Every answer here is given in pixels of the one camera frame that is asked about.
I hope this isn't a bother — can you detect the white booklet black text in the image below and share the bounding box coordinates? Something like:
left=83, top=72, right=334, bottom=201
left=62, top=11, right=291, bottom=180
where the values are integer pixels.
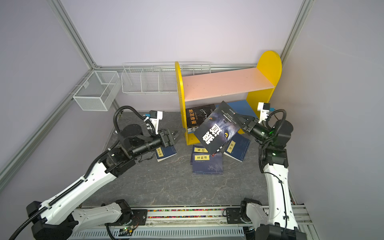
left=187, top=127, right=199, bottom=134

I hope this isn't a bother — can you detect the dark eye cover book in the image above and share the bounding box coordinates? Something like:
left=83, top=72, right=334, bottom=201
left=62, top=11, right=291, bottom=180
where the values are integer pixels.
left=194, top=101, right=240, bottom=155

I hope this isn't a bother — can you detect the black book orange title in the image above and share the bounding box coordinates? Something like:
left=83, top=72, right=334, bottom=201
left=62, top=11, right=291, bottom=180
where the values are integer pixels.
left=186, top=104, right=216, bottom=128

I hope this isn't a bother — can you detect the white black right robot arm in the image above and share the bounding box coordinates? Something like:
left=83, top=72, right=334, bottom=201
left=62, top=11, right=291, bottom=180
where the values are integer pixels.
left=236, top=109, right=307, bottom=240

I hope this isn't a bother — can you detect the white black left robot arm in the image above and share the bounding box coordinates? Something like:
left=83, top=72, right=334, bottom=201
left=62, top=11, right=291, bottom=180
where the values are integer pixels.
left=10, top=106, right=186, bottom=240

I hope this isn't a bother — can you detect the blue book under stack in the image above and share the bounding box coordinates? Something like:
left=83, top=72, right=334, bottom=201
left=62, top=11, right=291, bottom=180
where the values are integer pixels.
left=190, top=145, right=210, bottom=165

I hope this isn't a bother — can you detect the blue book front stack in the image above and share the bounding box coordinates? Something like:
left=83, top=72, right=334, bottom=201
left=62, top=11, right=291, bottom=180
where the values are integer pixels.
left=192, top=153, right=224, bottom=175

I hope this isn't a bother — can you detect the blue book under eye book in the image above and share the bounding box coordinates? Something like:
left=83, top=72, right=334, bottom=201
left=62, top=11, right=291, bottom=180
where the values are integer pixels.
left=155, top=146, right=177, bottom=162

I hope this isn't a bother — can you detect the blue book right side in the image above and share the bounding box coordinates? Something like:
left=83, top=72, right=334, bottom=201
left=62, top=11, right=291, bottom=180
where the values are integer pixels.
left=224, top=133, right=251, bottom=163

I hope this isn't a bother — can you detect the yellow pink blue bookshelf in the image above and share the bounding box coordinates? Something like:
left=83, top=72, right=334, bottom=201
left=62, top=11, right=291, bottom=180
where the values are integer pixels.
left=175, top=51, right=283, bottom=129

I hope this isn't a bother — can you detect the white mesh box basket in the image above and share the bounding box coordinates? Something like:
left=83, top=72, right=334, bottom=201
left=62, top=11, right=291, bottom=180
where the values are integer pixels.
left=73, top=71, right=121, bottom=112

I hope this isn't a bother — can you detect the white wire rack basket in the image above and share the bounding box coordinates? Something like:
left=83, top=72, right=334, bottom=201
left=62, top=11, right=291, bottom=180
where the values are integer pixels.
left=120, top=61, right=212, bottom=96

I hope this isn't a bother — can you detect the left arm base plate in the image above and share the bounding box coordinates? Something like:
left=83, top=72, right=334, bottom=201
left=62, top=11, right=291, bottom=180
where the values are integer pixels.
left=105, top=208, right=148, bottom=226

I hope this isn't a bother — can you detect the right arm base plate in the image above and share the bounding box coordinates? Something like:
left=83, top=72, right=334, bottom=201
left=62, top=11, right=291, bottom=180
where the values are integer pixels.
left=222, top=207, right=251, bottom=224

